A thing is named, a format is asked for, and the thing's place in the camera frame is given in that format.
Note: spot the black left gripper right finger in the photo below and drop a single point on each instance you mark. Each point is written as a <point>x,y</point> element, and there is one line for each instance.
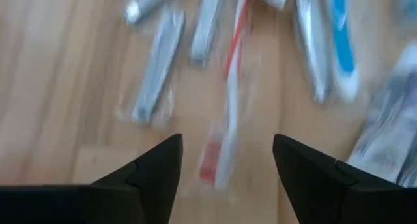
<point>325,191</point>

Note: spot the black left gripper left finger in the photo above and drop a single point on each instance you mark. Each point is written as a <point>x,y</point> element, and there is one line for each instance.
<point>140,191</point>

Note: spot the grey packaged razor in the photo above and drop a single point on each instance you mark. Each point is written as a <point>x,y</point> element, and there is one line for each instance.
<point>159,67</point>

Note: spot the white red toothbrush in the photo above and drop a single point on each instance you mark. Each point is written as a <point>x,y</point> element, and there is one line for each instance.
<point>233,97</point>

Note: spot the white blue toothbrush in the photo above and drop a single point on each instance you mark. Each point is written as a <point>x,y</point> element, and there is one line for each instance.
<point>314,48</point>
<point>343,45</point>

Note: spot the silver travel toothpaste tube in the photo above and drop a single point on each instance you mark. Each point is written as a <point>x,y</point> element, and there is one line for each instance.
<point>146,2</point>

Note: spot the white travel toothpaste tube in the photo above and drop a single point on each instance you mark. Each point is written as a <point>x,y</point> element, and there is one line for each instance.
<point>384,136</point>

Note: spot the silver nail clipper in bag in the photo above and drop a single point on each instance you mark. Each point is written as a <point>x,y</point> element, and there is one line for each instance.
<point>205,32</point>

